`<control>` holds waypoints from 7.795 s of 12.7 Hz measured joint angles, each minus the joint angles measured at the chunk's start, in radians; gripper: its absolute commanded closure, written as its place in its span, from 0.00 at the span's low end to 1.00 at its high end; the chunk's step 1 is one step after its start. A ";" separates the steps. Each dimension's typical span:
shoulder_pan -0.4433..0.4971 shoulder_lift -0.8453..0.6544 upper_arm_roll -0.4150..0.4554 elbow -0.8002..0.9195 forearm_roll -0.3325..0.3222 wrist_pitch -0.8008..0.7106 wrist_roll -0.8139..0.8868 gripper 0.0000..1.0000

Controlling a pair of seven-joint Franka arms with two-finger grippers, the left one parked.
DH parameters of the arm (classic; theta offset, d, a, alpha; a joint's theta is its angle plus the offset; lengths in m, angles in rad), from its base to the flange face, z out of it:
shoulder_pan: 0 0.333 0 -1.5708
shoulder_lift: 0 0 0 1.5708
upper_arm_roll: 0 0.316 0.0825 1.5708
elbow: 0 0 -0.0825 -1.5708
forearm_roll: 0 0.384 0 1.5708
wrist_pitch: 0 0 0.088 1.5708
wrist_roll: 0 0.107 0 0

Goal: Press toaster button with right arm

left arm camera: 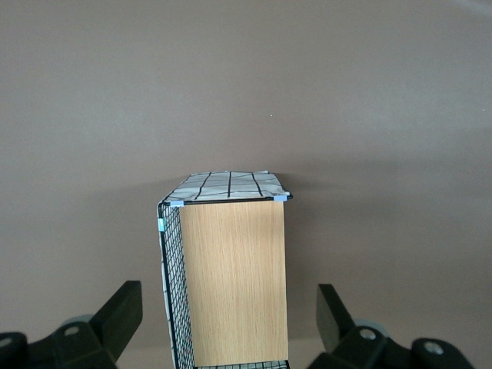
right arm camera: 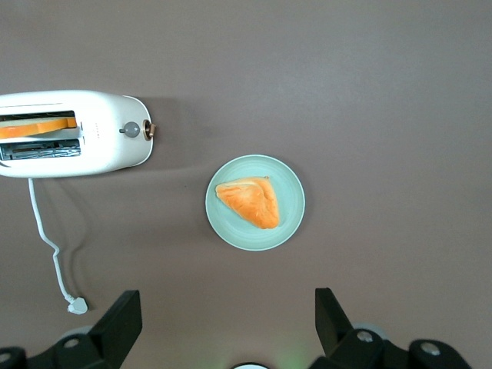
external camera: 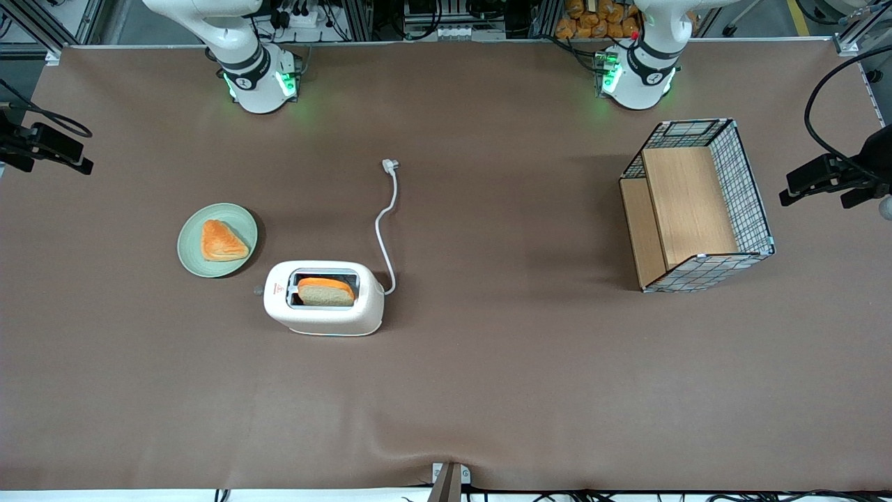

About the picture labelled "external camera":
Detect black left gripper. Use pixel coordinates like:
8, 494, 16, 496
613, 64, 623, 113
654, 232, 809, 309
779, 124, 892, 209

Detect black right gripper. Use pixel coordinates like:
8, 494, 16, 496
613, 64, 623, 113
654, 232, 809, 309
0, 110, 93, 175

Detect white two-slot toaster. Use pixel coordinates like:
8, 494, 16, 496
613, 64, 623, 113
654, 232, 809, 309
253, 260, 385, 337

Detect light wooden shelf board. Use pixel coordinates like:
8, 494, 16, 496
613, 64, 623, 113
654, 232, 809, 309
620, 146, 739, 289

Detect pale green round plate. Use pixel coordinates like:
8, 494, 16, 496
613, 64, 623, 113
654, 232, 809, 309
177, 203, 259, 278

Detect triangular orange toast piece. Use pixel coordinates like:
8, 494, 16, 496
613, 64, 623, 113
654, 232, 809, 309
201, 220, 250, 263

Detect pile of orange bread rolls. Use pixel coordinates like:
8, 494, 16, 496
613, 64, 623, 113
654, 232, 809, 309
555, 0, 642, 40

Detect white power strip black plugs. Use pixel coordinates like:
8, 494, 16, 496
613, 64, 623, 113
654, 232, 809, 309
268, 0, 342, 30

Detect bread slice with orange crust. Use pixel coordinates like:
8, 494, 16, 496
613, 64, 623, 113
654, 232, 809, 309
297, 277, 356, 307

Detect long white power strip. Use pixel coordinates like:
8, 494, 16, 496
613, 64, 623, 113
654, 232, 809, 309
432, 25, 507, 40

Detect brown table cover mat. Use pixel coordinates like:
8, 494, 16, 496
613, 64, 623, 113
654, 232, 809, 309
0, 40, 892, 492

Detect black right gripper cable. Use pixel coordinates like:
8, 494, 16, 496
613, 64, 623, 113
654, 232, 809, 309
0, 79, 93, 139

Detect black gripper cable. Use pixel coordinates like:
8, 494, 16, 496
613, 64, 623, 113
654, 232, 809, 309
804, 45, 892, 183
0, 79, 93, 139

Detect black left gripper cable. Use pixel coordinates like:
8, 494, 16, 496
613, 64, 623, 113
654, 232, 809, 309
804, 45, 892, 183

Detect wire basket with wood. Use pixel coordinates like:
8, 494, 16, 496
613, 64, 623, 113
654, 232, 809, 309
619, 118, 776, 294

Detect aluminium frame post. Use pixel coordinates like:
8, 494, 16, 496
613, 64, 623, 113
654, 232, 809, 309
833, 0, 892, 56
0, 0, 105, 67

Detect white toaster power cable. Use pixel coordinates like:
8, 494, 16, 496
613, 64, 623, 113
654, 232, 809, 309
374, 159, 401, 296

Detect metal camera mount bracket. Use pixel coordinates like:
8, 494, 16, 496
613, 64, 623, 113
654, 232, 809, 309
426, 462, 472, 502

